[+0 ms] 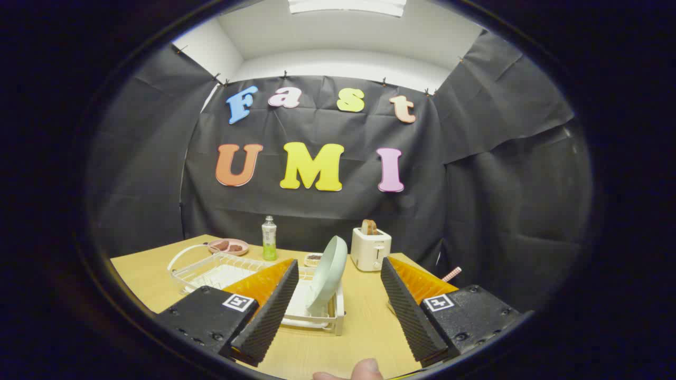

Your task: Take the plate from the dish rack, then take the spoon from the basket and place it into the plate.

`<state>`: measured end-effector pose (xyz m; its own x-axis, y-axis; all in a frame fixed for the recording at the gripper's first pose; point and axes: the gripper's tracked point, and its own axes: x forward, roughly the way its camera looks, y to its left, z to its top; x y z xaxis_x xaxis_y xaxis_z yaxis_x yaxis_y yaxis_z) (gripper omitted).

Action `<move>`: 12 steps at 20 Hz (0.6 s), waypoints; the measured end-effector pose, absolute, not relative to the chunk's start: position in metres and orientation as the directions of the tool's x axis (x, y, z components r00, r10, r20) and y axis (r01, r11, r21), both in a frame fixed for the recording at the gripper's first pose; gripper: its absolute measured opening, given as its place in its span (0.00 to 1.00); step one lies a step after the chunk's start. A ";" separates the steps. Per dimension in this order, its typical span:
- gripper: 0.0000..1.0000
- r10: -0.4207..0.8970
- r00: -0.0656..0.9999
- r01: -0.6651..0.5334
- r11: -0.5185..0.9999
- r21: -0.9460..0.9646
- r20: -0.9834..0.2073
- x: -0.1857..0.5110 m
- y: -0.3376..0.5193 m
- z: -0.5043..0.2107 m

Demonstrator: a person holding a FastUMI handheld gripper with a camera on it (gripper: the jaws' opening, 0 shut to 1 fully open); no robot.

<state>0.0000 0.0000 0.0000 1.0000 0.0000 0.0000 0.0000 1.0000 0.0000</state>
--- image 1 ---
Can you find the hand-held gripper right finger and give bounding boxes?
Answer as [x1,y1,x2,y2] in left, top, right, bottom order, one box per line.
[380,257,521,368]

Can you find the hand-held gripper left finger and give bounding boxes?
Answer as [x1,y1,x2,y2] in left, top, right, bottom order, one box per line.
[156,259,299,367]

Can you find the cream toaster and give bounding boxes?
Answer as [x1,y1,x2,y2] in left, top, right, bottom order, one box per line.
[351,227,392,272]

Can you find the ceiling light panel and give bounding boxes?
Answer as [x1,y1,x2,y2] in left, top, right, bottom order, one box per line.
[288,0,407,17]

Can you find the mint green plate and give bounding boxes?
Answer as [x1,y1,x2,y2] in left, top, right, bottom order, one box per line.
[305,235,349,316]

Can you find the white wire dish rack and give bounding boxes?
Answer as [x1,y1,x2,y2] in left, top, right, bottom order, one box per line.
[167,244,345,336]

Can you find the pink plate with food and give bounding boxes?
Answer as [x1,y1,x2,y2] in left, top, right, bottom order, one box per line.
[206,239,249,257]

